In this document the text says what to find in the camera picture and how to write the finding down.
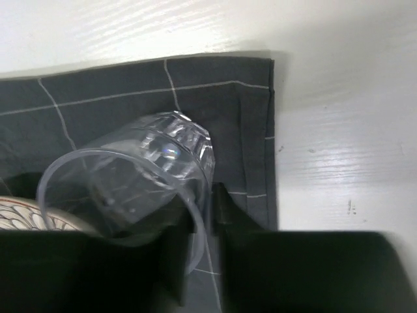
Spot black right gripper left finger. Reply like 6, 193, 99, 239
1, 198, 192, 312

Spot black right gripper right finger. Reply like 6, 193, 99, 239
212, 183, 416, 312

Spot floral patterned plate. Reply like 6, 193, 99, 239
1, 196, 98, 234

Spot clear drinking glass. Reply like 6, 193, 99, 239
36, 111, 215, 272

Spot dark grey checked cloth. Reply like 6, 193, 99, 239
0, 55, 280, 313

